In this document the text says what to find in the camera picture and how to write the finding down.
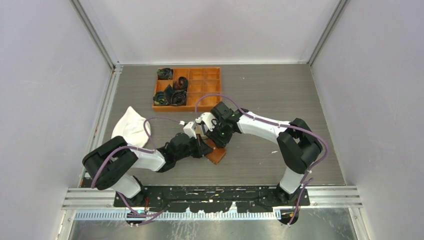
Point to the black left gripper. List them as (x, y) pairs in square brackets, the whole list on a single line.
[(202, 148)]

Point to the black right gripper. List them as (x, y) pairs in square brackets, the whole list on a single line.
[(220, 142)]

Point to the brown leather card holder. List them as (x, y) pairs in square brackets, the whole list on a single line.
[(218, 153)]

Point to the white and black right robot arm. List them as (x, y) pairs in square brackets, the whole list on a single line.
[(298, 145)]

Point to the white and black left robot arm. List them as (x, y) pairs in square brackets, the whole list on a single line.
[(108, 165)]

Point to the orange wooden compartment box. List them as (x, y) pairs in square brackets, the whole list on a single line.
[(205, 87)]

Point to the white cloth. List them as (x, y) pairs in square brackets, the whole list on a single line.
[(131, 127)]

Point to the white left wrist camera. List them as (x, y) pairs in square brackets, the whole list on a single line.
[(190, 129)]

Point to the aluminium frame rail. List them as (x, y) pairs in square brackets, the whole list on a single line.
[(93, 205)]

